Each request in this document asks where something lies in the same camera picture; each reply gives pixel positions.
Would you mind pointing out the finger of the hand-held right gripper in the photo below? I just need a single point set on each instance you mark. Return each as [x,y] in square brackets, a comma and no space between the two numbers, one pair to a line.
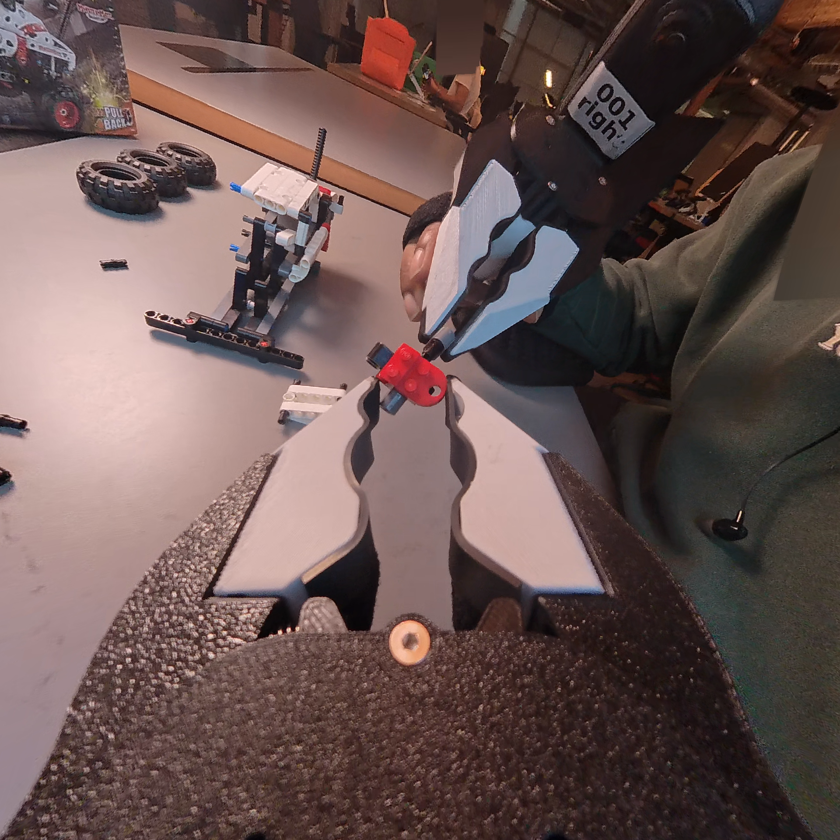
[519,282]
[466,236]

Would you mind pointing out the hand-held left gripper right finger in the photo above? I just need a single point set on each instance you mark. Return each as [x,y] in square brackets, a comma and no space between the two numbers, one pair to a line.
[525,512]

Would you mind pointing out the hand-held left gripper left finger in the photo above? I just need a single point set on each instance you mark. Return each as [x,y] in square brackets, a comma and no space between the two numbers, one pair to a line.
[295,512]

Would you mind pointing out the white toy brick piece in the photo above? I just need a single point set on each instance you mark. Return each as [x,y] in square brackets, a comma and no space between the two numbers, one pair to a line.
[313,400]

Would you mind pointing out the red toy brick piece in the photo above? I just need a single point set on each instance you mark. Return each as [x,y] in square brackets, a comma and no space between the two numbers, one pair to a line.
[414,377]

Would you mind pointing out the pile of small toy bricks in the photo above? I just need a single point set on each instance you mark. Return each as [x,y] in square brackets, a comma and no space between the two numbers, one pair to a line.
[8,423]

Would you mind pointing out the person's right forearm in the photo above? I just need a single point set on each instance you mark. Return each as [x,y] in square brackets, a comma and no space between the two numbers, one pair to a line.
[604,309]

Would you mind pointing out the grey desk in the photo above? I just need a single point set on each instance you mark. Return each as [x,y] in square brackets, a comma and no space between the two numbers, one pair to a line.
[105,394]

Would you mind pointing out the person's right hand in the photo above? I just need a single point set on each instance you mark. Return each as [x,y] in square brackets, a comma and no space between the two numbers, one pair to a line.
[418,282]

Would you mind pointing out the toy vehicle chassis build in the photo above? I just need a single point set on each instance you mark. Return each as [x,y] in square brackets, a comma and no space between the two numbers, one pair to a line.
[269,250]

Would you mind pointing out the orange crate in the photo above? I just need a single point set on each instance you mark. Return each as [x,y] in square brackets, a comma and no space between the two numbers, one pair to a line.
[389,53]

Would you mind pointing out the wooden-edged table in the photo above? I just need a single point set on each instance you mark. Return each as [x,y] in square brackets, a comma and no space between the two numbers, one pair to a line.
[289,112]

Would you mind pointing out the green sweatshirt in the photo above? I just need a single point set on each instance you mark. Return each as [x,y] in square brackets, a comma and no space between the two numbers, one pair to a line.
[748,394]

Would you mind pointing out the black toy tyre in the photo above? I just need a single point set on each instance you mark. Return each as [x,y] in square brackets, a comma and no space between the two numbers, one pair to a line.
[116,184]
[190,160]
[151,171]

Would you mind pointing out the small black brick piece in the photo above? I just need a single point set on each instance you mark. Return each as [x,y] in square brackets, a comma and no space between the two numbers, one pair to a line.
[114,264]

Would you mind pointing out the toy set cardboard box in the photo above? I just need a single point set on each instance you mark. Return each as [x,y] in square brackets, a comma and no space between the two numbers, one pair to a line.
[59,59]

